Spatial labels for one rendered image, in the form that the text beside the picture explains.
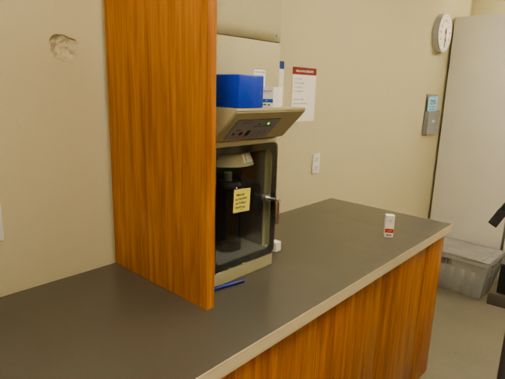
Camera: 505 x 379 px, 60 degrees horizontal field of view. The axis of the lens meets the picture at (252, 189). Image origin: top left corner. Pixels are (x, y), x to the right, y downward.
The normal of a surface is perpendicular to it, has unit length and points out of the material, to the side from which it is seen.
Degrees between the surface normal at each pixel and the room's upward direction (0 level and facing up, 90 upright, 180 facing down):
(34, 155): 90
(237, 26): 90
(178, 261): 90
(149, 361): 0
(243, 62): 90
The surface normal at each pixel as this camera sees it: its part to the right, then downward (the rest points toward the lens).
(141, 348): 0.03, -0.97
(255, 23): 0.74, 0.17
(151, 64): -0.67, 0.15
